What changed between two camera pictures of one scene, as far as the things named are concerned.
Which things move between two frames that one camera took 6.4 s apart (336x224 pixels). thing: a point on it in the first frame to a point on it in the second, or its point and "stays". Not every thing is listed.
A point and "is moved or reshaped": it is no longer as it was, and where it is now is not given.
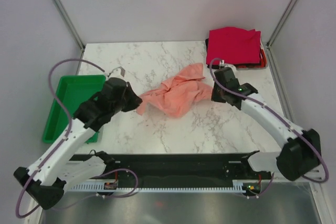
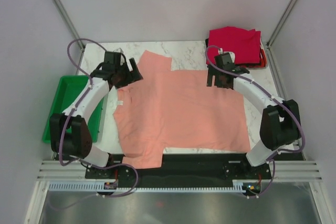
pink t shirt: [178, 96] is moved or reshaped
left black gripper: [135, 101] to [132, 76]
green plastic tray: [72, 91] stays
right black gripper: [214, 97] to [212, 72]
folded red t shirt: [234, 45] stays
